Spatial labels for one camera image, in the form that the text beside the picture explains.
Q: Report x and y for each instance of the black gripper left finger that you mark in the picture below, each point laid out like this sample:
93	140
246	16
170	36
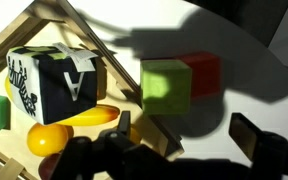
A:
124	122

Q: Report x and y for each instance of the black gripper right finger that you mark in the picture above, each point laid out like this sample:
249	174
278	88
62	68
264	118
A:
245	140

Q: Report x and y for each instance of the yellow-green block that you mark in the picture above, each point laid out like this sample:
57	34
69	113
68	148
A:
165	86

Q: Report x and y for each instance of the black zebra letter plush cube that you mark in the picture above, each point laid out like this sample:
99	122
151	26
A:
57	90

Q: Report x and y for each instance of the orange block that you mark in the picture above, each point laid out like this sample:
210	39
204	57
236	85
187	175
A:
205	75

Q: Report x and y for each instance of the yellow toy banana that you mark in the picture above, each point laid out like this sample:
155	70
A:
94	115

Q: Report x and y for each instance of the wooden slatted tray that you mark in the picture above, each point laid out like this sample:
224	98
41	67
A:
117	71

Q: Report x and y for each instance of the toy orange fruit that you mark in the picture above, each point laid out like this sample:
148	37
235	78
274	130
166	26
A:
47	140

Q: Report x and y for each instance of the dark red toy plum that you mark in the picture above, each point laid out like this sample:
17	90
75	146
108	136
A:
49	168

